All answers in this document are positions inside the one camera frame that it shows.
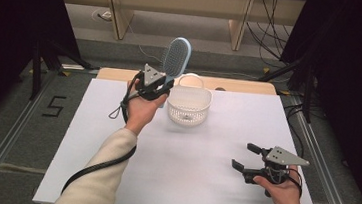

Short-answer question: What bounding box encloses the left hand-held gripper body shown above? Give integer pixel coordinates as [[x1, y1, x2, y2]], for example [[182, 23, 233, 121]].
[[132, 62, 168, 103]]

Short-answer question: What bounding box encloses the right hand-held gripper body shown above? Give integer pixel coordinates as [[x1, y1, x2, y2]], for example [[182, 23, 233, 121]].
[[242, 143, 312, 191]]

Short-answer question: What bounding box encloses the light blue hairbrush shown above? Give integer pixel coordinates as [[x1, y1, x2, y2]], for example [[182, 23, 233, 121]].
[[155, 35, 194, 113]]

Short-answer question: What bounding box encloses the white plastic basket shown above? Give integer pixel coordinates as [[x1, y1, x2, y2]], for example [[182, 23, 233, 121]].
[[164, 73, 215, 130]]

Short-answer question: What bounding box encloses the person's left hand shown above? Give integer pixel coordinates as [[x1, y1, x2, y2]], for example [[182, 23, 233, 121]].
[[122, 78, 171, 139]]

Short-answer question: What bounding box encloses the person's right hand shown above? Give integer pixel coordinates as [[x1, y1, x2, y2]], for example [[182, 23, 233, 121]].
[[251, 164, 317, 204]]

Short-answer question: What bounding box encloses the white table mat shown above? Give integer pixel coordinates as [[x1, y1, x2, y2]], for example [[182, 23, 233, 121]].
[[32, 73, 333, 204]]

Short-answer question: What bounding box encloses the black tripod stand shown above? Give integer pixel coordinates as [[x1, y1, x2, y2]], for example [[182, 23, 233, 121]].
[[27, 34, 102, 108], [254, 52, 319, 125]]

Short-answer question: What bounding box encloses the round floor socket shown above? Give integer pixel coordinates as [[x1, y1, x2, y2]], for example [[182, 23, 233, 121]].
[[90, 7, 114, 23]]

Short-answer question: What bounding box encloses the black curtain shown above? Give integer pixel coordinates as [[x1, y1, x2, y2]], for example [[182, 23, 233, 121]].
[[265, 0, 362, 204], [0, 0, 87, 146]]

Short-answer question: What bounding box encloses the white floor cable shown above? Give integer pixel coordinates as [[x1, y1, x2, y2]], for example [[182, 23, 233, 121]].
[[123, 23, 268, 83]]

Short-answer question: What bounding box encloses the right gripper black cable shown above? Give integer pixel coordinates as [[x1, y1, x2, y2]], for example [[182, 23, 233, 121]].
[[283, 167, 305, 198]]

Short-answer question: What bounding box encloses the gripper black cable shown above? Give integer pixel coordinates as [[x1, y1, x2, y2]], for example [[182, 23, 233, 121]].
[[61, 66, 145, 203], [283, 167, 305, 198]]

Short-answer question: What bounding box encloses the aluminium floor rail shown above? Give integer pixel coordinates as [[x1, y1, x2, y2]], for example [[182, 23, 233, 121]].
[[0, 64, 59, 204], [279, 94, 362, 204]]

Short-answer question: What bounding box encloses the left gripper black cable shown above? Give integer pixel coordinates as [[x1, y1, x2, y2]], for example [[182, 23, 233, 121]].
[[61, 66, 145, 203]]

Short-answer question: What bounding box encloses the bundle of black cables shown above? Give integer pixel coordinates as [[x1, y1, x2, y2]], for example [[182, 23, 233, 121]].
[[241, 0, 297, 69]]

